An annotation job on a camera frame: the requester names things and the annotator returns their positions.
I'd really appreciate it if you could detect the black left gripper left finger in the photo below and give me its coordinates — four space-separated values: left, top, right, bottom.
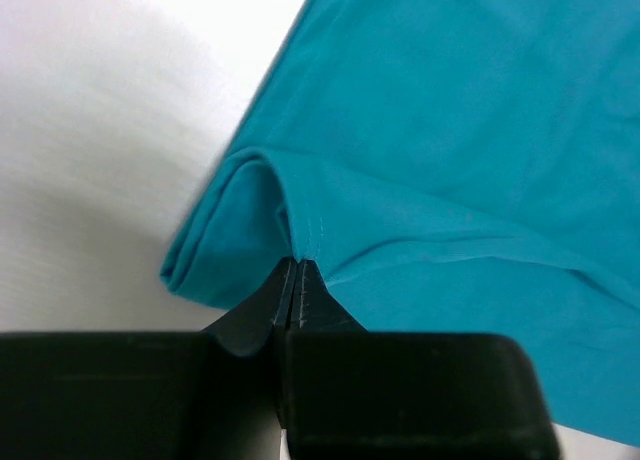
1 259 297 459

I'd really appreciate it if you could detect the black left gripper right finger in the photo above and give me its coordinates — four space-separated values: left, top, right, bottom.
279 260 561 459

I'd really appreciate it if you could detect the teal t-shirt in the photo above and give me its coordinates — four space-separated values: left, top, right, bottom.
160 0 639 445

